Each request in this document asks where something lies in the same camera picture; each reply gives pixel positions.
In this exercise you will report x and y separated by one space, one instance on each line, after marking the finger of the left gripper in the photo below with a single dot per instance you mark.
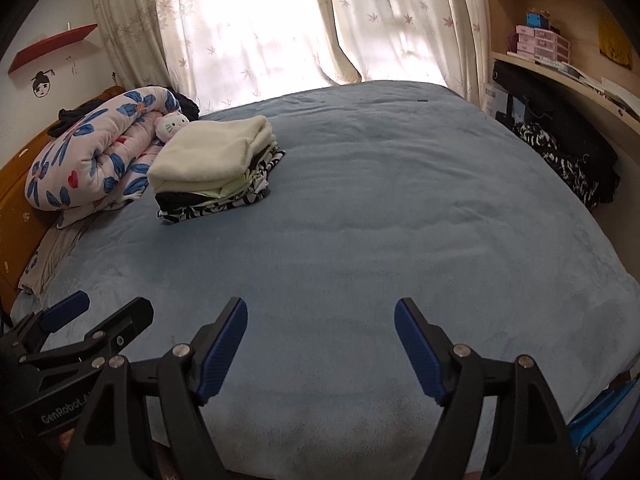
113 334
52 319

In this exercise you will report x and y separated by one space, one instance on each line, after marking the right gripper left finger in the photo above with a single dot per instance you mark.
113 437

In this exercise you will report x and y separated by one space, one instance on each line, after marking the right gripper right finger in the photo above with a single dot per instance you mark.
529 438

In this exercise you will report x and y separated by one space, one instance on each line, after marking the cream knit cardigan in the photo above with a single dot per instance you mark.
206 154

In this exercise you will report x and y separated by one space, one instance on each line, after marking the black white patterned clothing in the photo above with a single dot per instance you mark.
565 159

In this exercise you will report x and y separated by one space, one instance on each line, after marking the orange wooden headboard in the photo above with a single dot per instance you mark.
22 227

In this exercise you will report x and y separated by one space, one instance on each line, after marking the black white patterned folded garment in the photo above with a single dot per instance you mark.
175 207

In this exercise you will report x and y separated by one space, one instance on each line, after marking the floral rolled quilt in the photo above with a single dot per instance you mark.
101 162

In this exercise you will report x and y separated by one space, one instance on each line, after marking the green folded garment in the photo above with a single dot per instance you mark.
250 182

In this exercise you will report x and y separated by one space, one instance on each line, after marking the hello kitty plush toy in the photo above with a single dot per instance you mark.
168 125

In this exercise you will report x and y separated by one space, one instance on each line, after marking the blue bed blanket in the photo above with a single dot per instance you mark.
386 190

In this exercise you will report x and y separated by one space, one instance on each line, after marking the white floral curtain left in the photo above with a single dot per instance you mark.
224 53

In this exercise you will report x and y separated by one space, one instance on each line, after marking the white floral curtain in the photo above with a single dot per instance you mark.
224 53
439 41

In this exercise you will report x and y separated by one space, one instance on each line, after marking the wooden shelf unit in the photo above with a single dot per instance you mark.
577 73

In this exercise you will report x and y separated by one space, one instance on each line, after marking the pink storage boxes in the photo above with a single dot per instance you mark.
542 43

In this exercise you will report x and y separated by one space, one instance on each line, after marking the white floral curtain right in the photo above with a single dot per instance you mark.
439 41

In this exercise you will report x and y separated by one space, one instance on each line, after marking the cartoon face wall sticker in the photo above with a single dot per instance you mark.
41 83

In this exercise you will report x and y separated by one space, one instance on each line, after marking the red wall shelf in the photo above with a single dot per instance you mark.
50 44

